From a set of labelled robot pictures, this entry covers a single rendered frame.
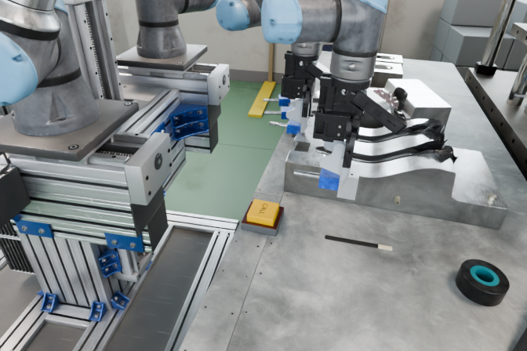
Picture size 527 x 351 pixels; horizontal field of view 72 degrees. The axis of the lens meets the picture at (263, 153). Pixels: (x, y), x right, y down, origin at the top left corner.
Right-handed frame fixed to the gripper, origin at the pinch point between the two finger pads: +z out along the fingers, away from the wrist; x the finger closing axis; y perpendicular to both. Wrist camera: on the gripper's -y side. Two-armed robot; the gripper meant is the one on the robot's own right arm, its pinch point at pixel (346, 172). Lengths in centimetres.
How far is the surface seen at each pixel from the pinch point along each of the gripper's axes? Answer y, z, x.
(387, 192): -10.2, 9.9, -10.1
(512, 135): -57, 18, -71
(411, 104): -18, 4, -53
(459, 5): -68, 0, -261
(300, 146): 12.3, 7.6, -21.0
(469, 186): -29.0, 8.9, -17.1
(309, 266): 4.1, 15.0, 12.5
